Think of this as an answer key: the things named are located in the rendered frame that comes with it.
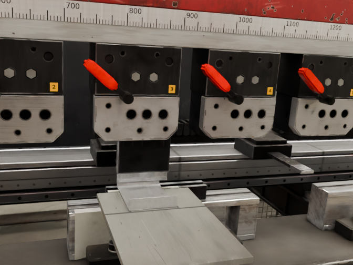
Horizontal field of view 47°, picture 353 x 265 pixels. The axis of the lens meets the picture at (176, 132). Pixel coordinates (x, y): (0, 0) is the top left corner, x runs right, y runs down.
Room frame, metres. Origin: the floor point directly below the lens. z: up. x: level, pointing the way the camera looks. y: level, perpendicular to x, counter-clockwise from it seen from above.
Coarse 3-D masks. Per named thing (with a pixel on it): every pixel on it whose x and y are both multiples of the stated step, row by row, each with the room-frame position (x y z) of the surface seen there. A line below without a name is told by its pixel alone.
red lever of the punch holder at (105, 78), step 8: (88, 64) 0.63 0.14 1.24; (96, 64) 0.63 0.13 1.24; (96, 72) 0.63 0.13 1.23; (104, 72) 0.64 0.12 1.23; (104, 80) 0.63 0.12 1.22; (112, 80) 0.64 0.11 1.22; (112, 88) 0.64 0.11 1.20; (120, 88) 0.65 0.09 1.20; (120, 96) 0.66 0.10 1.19; (128, 96) 0.64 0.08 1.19; (128, 104) 0.65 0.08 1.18
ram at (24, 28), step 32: (96, 0) 0.67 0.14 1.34; (128, 0) 0.69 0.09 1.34; (160, 0) 0.71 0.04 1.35; (192, 0) 0.73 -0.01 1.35; (224, 0) 0.75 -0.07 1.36; (256, 0) 0.77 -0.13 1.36; (288, 0) 0.79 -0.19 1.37; (320, 0) 0.81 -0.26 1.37; (352, 0) 0.84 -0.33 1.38; (0, 32) 0.62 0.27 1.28; (32, 32) 0.64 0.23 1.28; (64, 32) 0.65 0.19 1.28; (96, 32) 0.67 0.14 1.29; (128, 32) 0.69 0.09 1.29; (160, 32) 0.71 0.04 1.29; (192, 32) 0.73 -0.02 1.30
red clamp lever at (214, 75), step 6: (204, 66) 0.70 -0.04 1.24; (210, 66) 0.70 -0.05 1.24; (204, 72) 0.70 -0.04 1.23; (210, 72) 0.70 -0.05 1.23; (216, 72) 0.70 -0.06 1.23; (210, 78) 0.70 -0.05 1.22; (216, 78) 0.70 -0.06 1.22; (222, 78) 0.70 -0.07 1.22; (216, 84) 0.70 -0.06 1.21; (222, 84) 0.70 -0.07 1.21; (228, 84) 0.71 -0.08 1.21; (222, 90) 0.71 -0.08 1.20; (228, 90) 0.71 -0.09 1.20; (228, 96) 0.74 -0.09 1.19; (234, 96) 0.72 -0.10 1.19; (240, 96) 0.71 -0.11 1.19; (234, 102) 0.71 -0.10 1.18; (240, 102) 0.71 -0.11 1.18
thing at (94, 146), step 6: (96, 138) 0.97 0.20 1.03; (90, 144) 0.98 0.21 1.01; (96, 144) 0.94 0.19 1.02; (102, 144) 0.90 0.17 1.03; (108, 144) 0.90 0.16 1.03; (114, 144) 0.91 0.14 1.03; (90, 150) 0.98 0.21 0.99; (96, 150) 0.89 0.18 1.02; (102, 150) 0.89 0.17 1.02; (108, 150) 0.89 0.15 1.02; (114, 150) 0.90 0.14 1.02; (96, 156) 0.88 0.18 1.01; (102, 156) 0.89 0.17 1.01; (108, 156) 0.89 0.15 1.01; (114, 156) 0.90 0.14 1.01; (96, 162) 0.88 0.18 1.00; (102, 162) 0.89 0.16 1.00; (108, 162) 0.89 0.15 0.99; (114, 162) 0.90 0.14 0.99
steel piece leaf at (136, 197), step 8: (120, 192) 0.70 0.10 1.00; (128, 192) 0.70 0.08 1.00; (136, 192) 0.71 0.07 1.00; (144, 192) 0.71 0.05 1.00; (152, 192) 0.71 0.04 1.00; (160, 192) 0.71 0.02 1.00; (128, 200) 0.67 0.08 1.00; (136, 200) 0.63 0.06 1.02; (144, 200) 0.64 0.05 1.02; (152, 200) 0.64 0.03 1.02; (160, 200) 0.65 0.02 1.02; (168, 200) 0.65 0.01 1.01; (176, 200) 0.66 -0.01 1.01; (128, 208) 0.63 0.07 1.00; (136, 208) 0.63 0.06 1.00; (144, 208) 0.64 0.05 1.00; (152, 208) 0.64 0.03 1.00; (160, 208) 0.65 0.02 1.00
